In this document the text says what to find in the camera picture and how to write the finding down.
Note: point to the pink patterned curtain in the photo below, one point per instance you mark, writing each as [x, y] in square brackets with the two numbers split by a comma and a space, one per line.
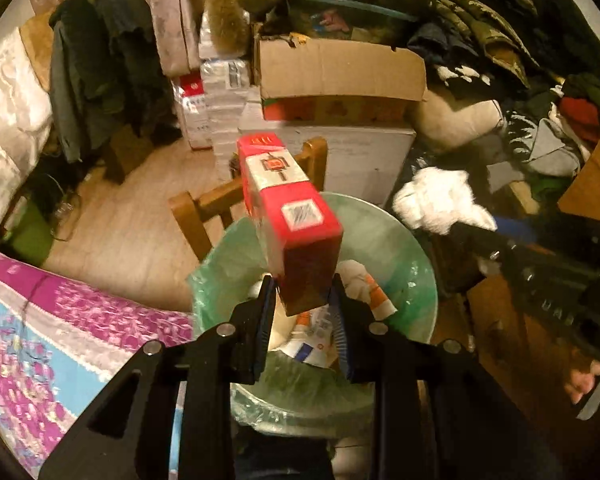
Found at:
[130, 0]

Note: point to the wooden chair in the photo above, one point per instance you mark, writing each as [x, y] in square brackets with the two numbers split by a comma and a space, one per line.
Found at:
[200, 210]

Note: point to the green storage bin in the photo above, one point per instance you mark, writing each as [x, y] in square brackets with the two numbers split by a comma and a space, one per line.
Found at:
[25, 237]

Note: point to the large white box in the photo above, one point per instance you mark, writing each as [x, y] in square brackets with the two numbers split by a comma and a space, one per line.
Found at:
[365, 160]

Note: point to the stack of white boxes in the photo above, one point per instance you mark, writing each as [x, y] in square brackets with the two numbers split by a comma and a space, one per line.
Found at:
[220, 90]

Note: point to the red white carton box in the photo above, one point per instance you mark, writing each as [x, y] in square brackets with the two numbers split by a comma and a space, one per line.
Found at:
[290, 210]

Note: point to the golden yellow blanket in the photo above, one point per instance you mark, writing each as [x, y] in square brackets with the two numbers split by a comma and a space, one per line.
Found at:
[35, 45]

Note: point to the person's right hand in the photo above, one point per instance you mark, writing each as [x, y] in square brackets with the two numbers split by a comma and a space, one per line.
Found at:
[582, 385]

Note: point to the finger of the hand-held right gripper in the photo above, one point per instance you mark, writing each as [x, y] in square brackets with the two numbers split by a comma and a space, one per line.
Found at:
[515, 229]
[480, 242]

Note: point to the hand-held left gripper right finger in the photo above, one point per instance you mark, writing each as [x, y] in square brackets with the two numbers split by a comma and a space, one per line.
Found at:
[340, 330]

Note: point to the floral striped bedsheet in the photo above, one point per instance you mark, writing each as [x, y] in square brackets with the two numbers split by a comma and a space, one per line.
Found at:
[55, 350]

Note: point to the brown cardboard box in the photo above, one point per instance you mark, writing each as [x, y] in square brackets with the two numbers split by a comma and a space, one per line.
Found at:
[340, 70]

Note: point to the beige cloth bag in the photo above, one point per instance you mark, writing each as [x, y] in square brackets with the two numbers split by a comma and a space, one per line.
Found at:
[455, 120]

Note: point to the trash bin with green bag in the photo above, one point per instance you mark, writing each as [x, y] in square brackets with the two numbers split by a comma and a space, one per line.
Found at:
[390, 255]

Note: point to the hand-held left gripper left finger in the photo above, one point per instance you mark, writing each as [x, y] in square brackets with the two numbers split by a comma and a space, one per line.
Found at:
[265, 320]

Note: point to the orange white carton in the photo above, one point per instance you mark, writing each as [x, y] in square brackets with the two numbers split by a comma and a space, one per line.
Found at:
[375, 295]

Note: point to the dark jacket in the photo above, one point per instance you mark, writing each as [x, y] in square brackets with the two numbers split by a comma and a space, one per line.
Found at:
[100, 70]

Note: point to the pile of clothes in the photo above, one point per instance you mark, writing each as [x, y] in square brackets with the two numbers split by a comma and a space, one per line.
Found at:
[505, 60]

